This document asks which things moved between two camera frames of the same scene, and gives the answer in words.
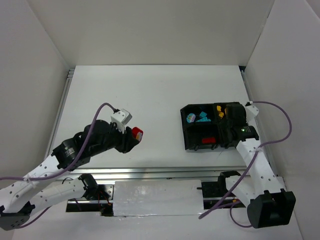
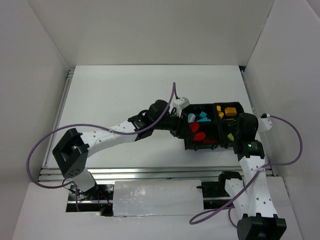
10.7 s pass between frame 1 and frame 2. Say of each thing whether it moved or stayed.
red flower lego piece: moved
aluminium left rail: stayed
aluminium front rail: stayed
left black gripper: moved
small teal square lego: stayed
